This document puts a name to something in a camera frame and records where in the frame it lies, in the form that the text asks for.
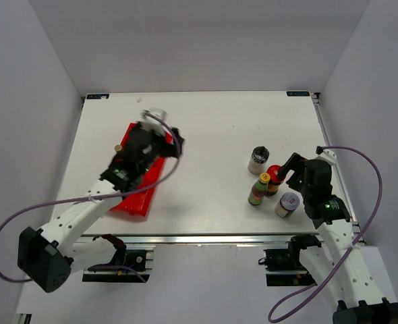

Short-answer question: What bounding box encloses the grey lid spice jar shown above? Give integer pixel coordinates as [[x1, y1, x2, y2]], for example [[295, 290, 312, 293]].
[[275, 192, 300, 218]]

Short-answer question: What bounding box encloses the red lid dark sauce jar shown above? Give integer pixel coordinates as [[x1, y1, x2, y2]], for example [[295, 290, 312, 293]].
[[266, 165, 283, 196]]

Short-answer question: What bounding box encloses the white grinder bottle black top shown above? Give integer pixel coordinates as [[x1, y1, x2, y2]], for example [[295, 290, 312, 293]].
[[248, 146, 269, 175]]

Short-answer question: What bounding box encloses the yellow cap green sauce bottle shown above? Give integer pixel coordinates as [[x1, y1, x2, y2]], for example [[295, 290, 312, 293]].
[[248, 172, 271, 206]]

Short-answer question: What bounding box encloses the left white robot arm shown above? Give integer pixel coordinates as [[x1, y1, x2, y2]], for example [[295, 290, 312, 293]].
[[18, 124, 184, 293]]

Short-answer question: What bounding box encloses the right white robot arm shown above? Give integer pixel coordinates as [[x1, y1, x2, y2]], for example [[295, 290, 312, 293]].
[[269, 146, 398, 323]]

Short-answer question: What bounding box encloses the red plastic organizer bin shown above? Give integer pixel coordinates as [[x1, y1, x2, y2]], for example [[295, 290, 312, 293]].
[[111, 122, 172, 217]]

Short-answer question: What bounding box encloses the left blue table label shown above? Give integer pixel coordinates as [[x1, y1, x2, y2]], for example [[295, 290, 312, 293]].
[[86, 93, 109, 100]]

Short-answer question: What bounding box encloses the blue table label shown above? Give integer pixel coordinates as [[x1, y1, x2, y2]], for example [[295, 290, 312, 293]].
[[86, 93, 109, 100], [286, 91, 310, 97]]

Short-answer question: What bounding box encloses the right blue table label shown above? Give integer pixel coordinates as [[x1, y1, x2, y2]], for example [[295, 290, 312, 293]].
[[286, 91, 310, 97]]

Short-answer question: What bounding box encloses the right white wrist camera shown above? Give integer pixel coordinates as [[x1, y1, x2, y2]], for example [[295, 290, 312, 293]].
[[316, 146, 337, 166]]

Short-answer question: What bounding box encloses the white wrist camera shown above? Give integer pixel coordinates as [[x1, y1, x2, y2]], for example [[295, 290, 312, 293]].
[[140, 108, 167, 133], [316, 146, 337, 166]]

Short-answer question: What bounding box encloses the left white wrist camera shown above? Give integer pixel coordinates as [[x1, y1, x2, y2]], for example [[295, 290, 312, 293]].
[[140, 108, 167, 133]]

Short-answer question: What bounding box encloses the aluminium table right rail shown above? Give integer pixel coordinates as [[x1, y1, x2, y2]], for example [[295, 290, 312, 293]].
[[311, 92, 361, 235]]

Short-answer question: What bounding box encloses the aluminium table rail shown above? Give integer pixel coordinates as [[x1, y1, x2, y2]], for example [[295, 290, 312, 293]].
[[311, 92, 361, 235], [74, 232, 335, 246]]

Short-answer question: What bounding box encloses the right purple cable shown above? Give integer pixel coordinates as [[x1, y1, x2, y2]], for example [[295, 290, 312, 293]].
[[267, 145, 383, 324]]

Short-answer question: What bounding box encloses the purple cable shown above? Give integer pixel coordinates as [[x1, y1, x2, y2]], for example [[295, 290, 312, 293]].
[[267, 145, 383, 324], [0, 113, 182, 283]]

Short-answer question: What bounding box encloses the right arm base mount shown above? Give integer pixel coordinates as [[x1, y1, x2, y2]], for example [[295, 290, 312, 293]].
[[258, 234, 322, 287]]

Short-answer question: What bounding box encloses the aluminium table front rail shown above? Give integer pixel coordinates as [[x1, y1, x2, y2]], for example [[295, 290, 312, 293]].
[[74, 232, 335, 246]]

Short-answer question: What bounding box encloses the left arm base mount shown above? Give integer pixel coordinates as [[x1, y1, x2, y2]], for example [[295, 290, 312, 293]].
[[82, 234, 154, 284]]

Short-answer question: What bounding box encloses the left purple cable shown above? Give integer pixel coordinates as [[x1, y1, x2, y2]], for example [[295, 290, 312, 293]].
[[0, 113, 182, 283]]

